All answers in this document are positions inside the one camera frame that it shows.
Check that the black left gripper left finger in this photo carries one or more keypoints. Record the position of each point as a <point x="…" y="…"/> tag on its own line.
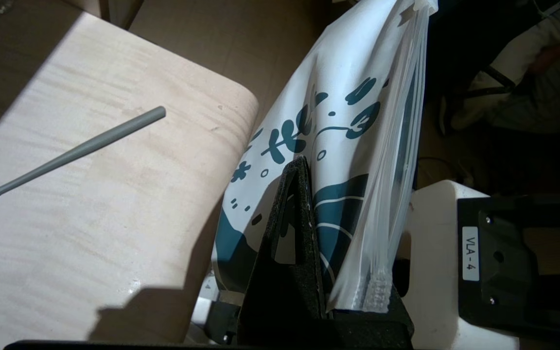
<point x="285" y="291"/>

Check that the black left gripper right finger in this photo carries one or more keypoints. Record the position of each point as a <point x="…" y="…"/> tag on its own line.
<point x="372" y="330"/>

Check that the white blue horse pouch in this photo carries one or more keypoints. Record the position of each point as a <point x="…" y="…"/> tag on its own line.
<point x="348" y="146"/>

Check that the pale grey toothbrush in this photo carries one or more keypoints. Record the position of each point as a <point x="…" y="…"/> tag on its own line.
<point x="90" y="143"/>

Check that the seated person in light clothes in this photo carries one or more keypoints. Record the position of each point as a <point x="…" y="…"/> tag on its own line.
<point x="552" y="97"/>

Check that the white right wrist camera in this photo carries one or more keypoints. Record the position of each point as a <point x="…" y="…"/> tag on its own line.
<point x="435" y="267"/>

